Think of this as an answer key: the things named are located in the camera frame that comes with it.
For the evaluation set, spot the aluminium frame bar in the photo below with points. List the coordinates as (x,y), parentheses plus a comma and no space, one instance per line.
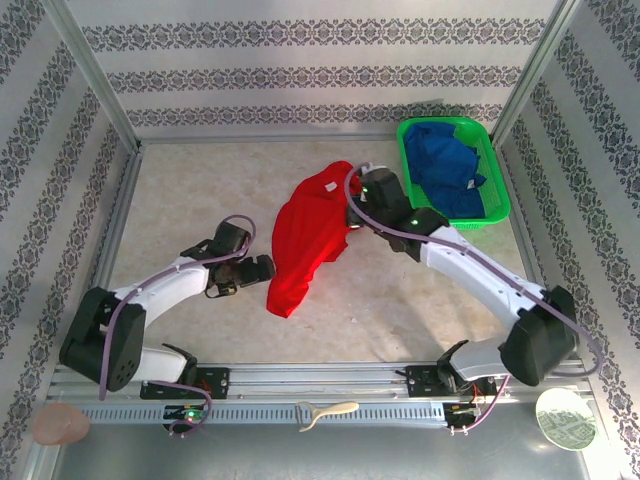
(200,138)

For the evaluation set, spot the blue garment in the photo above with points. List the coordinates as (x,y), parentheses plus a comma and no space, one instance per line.
(445,165)

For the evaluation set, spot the aluminium side rail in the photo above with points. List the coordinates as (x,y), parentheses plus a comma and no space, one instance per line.
(112,240)
(520,210)

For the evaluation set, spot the aluminium mounting rail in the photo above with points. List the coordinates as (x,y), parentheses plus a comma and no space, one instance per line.
(310,375)

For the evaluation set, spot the round green patterned disc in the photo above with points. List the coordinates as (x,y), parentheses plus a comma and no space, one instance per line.
(565,420)

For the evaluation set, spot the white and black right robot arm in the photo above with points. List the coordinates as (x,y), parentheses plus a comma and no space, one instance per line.
(470,280)

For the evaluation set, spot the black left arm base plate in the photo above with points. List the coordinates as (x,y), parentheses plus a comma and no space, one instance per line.
(217,380)

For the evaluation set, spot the cream plastic peeler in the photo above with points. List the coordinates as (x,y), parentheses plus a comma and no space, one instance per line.
(340,407)

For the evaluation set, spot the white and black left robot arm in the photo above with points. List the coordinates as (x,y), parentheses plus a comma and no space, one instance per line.
(165,290)

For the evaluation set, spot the red printed t-shirt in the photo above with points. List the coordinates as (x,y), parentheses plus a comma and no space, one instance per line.
(305,225)

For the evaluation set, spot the small green-lit circuit board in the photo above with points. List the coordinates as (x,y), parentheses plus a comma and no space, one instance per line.
(187,414)
(462,410)

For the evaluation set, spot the pink translucent cup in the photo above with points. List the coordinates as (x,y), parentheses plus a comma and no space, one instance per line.
(60,425)

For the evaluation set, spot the green plastic basket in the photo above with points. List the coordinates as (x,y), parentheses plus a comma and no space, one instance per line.
(495,200)

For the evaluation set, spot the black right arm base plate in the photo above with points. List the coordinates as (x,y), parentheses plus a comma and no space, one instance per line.
(420,380)

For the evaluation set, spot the aluminium frame post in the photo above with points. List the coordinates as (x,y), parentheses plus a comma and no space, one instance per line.
(535,70)
(90,75)

